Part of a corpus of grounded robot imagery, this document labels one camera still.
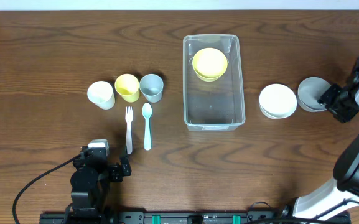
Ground white plastic bowl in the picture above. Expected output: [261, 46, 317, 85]
[259, 83, 297, 119]

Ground yellow plastic bowl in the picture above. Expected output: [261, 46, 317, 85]
[192, 47, 228, 82]

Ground grey plastic cup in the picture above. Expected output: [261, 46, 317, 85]
[139, 74, 164, 103]

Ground clear plastic container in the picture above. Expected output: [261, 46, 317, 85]
[183, 34, 246, 131]

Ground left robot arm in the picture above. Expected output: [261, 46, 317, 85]
[62, 146, 131, 224]

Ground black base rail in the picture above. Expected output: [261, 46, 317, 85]
[39, 210, 351, 224]

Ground yellow plastic cup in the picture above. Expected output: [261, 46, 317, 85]
[114, 73, 140, 103]

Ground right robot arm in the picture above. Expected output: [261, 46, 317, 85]
[292, 90, 359, 221]

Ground white plastic cup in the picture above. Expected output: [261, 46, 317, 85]
[87, 81, 115, 110]

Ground white plastic fork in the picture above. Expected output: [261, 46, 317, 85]
[125, 106, 134, 154]

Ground grey plastic bowl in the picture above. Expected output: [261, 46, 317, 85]
[297, 77, 331, 113]

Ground mint green plastic spoon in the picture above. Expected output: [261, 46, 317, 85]
[142, 103, 152, 151]

